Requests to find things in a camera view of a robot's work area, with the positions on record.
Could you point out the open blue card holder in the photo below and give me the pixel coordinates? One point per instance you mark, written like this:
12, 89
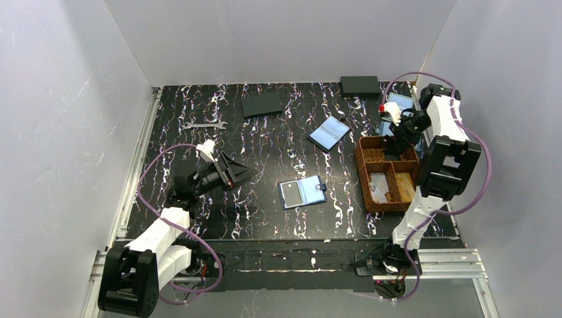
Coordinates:
329, 133

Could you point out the blue striped card holder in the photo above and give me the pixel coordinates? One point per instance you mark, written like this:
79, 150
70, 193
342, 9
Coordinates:
385, 129

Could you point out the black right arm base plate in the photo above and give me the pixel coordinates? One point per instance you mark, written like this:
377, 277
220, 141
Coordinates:
376, 263

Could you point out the light blue snap card holder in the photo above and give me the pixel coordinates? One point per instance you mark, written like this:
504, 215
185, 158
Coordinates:
405, 103

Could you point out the black box at back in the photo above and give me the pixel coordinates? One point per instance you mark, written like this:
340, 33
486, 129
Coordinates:
360, 85

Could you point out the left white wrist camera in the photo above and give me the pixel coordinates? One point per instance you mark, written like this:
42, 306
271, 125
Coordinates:
206, 149

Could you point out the dark blue card holder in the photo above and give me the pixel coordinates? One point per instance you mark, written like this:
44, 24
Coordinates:
312, 189

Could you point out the white cards in basket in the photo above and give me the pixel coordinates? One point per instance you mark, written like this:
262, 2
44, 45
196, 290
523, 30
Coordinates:
379, 189

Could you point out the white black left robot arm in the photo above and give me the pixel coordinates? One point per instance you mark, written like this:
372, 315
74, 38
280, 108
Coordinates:
134, 274

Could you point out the woven brown basket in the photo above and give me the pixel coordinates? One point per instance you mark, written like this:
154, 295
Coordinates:
370, 158

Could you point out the silver open-end wrench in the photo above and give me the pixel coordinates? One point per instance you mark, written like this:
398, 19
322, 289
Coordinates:
220, 125

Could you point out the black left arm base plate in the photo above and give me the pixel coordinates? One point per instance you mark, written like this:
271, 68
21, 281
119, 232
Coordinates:
201, 266

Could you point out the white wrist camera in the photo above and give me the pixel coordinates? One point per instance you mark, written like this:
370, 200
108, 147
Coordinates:
206, 149
391, 112

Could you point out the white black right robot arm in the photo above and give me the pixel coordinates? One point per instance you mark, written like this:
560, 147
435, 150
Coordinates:
444, 170

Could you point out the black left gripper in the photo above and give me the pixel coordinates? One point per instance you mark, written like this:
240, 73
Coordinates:
226, 173

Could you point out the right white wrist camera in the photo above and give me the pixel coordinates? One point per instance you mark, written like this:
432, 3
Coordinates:
391, 112

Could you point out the black flat box centre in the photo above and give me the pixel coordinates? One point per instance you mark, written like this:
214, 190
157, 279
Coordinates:
261, 105

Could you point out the yellow cards in basket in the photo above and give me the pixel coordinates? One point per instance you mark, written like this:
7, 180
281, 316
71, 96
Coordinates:
406, 187

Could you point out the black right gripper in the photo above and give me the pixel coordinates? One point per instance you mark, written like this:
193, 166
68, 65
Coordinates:
395, 140

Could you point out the dark card in holder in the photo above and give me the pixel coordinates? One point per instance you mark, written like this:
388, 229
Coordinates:
291, 195

